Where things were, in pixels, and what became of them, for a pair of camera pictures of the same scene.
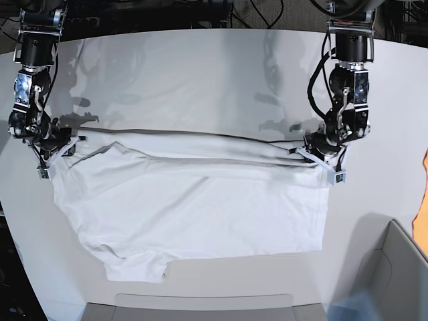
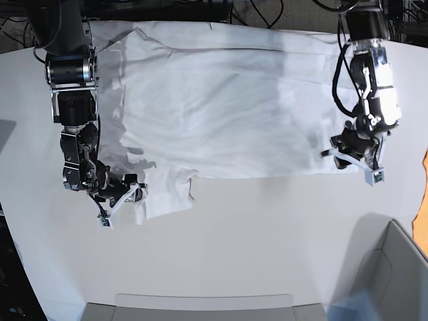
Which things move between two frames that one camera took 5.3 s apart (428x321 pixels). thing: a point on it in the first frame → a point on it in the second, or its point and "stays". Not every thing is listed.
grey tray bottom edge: [203, 307] stays
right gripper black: [319, 142] → [350, 142]
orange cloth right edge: [420, 220] stays
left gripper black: [54, 137] → [112, 186]
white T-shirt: [140, 197] → [183, 99]
